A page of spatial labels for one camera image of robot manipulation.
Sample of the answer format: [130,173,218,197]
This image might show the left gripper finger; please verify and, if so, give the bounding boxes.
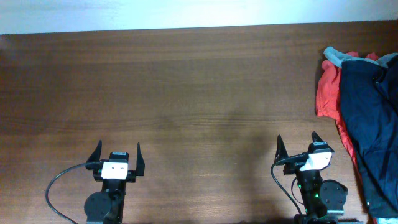
[131,143,145,177]
[86,140,102,170]

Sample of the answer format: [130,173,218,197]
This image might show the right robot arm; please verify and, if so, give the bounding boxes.
[271,131,348,224]

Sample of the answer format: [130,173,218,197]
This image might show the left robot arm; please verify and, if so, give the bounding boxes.
[84,141,145,224]

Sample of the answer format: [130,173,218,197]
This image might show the red garment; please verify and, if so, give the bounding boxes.
[315,52,370,210]

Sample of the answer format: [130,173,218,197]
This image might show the navy garment in pile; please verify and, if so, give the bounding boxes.
[340,57,397,218]

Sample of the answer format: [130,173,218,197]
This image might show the grey garment in pile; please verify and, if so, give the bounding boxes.
[323,47,397,68]

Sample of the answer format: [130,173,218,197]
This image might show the left black camera cable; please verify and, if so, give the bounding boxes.
[45,162,100,224]

